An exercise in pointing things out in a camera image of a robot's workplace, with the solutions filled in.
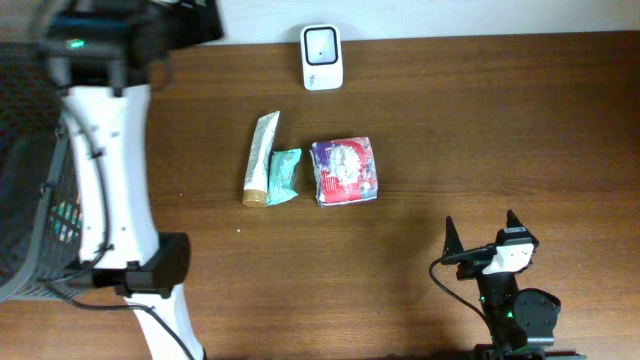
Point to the red purple tissue pack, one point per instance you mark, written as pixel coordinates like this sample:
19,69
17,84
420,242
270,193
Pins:
345,171

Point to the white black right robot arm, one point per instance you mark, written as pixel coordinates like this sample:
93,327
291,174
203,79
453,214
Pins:
520,321

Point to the grey plastic mesh basket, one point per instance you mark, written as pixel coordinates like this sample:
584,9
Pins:
40,211

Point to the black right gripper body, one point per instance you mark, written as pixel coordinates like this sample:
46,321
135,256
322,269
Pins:
471,268

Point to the white tube gold cap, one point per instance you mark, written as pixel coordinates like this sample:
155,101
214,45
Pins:
256,177

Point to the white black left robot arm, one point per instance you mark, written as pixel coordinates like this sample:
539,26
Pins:
97,55

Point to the white barcode scanner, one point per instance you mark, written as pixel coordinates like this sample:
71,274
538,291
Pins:
322,60

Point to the teal wet wipes pack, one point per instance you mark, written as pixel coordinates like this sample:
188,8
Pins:
282,176

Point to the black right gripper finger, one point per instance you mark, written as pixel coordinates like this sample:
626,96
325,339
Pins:
512,221
452,242

